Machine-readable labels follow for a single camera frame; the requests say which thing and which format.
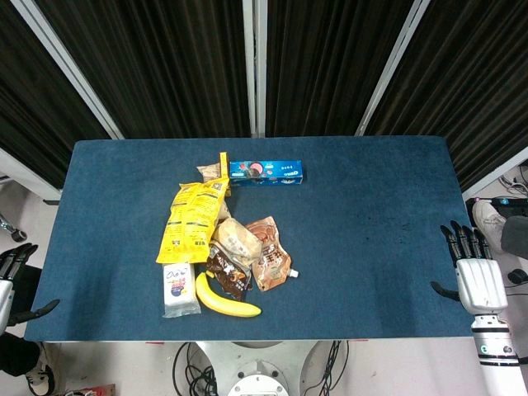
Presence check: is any white snack packet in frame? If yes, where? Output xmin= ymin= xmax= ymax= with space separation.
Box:
xmin=161 ymin=262 xmax=202 ymax=319

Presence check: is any office chair caster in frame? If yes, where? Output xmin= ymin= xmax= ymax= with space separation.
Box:
xmin=0 ymin=213 xmax=28 ymax=243

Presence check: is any dark brown chocolate wrapper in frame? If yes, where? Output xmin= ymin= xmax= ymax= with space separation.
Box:
xmin=205 ymin=242 xmax=253 ymax=303

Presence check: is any black folding screen panel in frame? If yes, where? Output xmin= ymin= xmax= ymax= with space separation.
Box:
xmin=35 ymin=0 xmax=252 ymax=139
xmin=0 ymin=0 xmax=111 ymax=190
xmin=265 ymin=0 xmax=417 ymax=138
xmin=364 ymin=0 xmax=528 ymax=192

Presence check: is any yellow chip bag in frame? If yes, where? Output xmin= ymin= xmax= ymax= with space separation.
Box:
xmin=155 ymin=152 xmax=232 ymax=265

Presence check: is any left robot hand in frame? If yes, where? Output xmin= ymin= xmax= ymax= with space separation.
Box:
xmin=0 ymin=243 xmax=61 ymax=333

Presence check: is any white sneaker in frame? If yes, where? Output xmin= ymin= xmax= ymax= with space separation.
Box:
xmin=471 ymin=199 xmax=507 ymax=256

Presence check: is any yellow banana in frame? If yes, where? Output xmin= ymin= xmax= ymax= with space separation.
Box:
xmin=195 ymin=270 xmax=263 ymax=318

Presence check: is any clear wrapped bread bun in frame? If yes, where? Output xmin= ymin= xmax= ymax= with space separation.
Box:
xmin=210 ymin=217 xmax=264 ymax=269

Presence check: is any black white shoe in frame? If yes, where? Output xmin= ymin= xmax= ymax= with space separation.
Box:
xmin=25 ymin=342 xmax=56 ymax=396

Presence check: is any blue Oreo cookie box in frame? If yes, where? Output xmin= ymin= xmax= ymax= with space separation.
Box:
xmin=229 ymin=159 xmax=307 ymax=187

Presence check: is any black cable bundle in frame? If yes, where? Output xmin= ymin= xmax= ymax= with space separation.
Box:
xmin=172 ymin=342 xmax=219 ymax=396

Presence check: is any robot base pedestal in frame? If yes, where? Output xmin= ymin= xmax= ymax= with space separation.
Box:
xmin=192 ymin=340 xmax=331 ymax=396

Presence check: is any brown spouted drink pouch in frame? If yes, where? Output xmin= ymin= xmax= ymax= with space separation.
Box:
xmin=245 ymin=215 xmax=300 ymax=293

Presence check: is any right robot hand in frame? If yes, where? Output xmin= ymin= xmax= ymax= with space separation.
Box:
xmin=430 ymin=219 xmax=509 ymax=317

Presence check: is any blue table cloth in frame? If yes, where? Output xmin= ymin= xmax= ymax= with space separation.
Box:
xmin=23 ymin=135 xmax=474 ymax=343

